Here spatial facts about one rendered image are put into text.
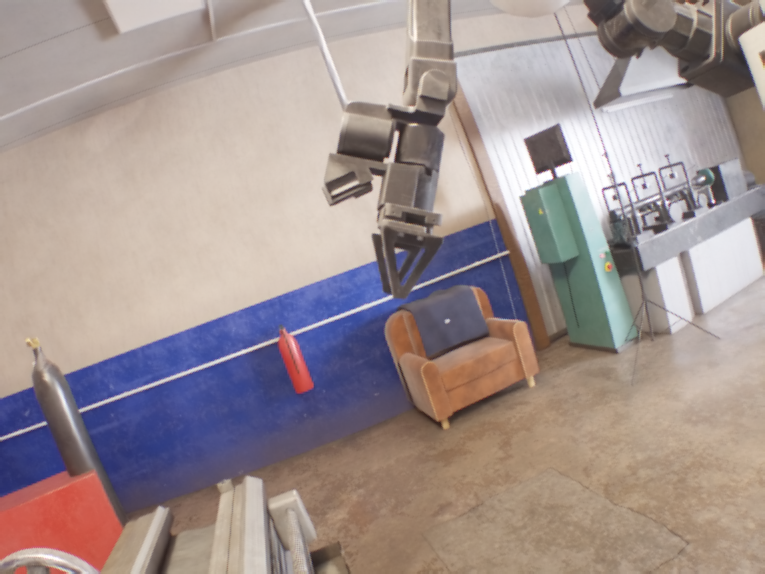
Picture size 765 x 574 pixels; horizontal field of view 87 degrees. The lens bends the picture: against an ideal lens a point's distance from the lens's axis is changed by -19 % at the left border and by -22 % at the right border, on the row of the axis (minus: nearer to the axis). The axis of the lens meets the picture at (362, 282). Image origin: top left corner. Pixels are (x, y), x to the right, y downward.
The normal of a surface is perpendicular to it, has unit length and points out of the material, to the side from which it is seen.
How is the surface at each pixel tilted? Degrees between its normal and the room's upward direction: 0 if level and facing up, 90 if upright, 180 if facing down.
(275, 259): 90
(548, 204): 90
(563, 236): 90
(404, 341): 90
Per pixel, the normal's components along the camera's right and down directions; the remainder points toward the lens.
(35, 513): 0.51, -0.14
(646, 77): 0.15, -0.16
